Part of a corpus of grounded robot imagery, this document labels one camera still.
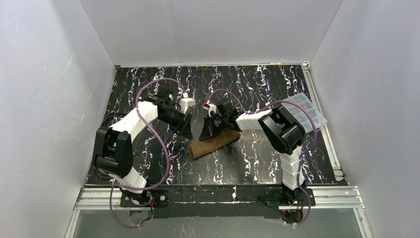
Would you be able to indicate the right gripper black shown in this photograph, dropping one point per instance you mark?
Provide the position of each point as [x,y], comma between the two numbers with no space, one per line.
[214,123]

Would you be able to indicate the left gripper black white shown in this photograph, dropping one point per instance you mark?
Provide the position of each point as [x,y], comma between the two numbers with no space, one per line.
[183,121]

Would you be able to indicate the brown woven cloth napkin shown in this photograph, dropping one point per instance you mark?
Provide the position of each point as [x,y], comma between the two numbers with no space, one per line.
[198,148]

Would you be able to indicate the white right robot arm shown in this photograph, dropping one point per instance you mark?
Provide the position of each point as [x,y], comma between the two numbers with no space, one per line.
[283,124]

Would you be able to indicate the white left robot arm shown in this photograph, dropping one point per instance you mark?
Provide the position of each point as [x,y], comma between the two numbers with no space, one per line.
[113,149]

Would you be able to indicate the clear plastic compartment box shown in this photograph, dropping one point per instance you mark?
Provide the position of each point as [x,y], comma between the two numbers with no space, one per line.
[303,101]

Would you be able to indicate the aluminium side rail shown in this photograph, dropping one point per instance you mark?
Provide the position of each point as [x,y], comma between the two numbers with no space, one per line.
[334,160]

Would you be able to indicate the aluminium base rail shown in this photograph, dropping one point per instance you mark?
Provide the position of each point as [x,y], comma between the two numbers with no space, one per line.
[220,200]

